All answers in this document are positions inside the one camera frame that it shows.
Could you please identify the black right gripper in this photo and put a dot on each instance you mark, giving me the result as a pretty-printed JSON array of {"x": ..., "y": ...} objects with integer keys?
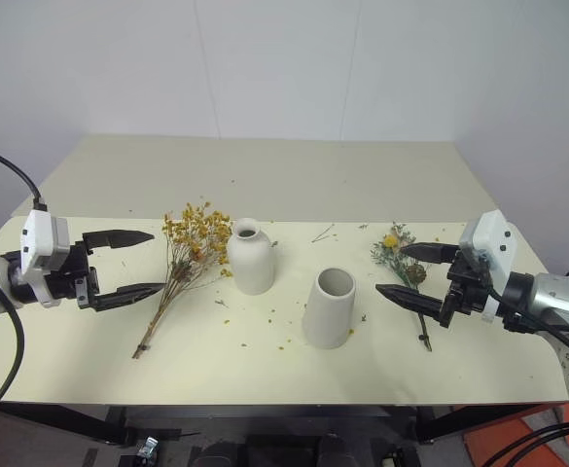
[{"x": 466, "y": 287}]

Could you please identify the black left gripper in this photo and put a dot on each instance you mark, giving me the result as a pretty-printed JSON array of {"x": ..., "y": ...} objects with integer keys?
[{"x": 70, "y": 279}]

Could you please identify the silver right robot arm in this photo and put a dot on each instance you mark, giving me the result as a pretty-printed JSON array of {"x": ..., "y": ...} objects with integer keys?
[{"x": 551, "y": 301}]

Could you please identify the white cylindrical ceramic vase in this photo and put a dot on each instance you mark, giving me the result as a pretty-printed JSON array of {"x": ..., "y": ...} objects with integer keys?
[{"x": 328, "y": 309}]

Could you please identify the white bottle-shaped ceramic vase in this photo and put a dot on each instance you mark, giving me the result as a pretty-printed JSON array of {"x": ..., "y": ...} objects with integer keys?
[{"x": 251, "y": 260}]

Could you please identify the small green yellow flower bunch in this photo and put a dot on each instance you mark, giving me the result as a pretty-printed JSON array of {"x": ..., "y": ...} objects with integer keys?
[{"x": 401, "y": 267}]

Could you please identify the yellow dried flower bunch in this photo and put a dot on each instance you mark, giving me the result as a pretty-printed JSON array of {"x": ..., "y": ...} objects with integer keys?
[{"x": 191, "y": 262}]

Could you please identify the small dry twig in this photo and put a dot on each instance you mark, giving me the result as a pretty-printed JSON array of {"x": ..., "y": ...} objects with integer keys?
[{"x": 324, "y": 235}]

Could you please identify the metal clamp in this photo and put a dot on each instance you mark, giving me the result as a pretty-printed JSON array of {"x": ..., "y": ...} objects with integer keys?
[{"x": 147, "y": 447}]

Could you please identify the dark rounded shape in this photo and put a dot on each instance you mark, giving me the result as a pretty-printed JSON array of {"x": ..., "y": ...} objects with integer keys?
[{"x": 221, "y": 455}]

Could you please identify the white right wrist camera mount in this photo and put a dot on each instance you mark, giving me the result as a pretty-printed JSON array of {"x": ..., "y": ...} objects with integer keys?
[{"x": 493, "y": 248}]

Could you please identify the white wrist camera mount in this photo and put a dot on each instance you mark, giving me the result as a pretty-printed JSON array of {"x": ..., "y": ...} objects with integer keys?
[
  {"x": 41, "y": 243},
  {"x": 493, "y": 248}
]

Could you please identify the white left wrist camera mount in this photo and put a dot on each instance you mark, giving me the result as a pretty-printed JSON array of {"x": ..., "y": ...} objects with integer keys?
[{"x": 41, "y": 243}]

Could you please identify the black table frame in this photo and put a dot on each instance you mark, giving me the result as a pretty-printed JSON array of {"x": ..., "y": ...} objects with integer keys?
[{"x": 167, "y": 418}]

